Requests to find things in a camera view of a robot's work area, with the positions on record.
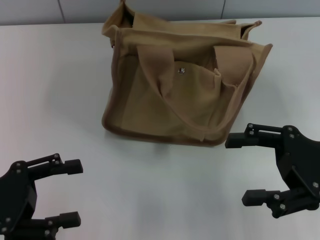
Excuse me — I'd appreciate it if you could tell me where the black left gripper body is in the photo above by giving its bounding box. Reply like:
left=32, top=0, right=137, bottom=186
left=0, top=161, right=38, bottom=240

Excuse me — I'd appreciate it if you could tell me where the khaki canvas food bag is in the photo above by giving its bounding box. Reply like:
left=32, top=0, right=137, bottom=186
left=101, top=0, right=273, bottom=146

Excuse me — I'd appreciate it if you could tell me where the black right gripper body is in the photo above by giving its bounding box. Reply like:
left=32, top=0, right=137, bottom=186
left=273, top=124, right=320, bottom=201

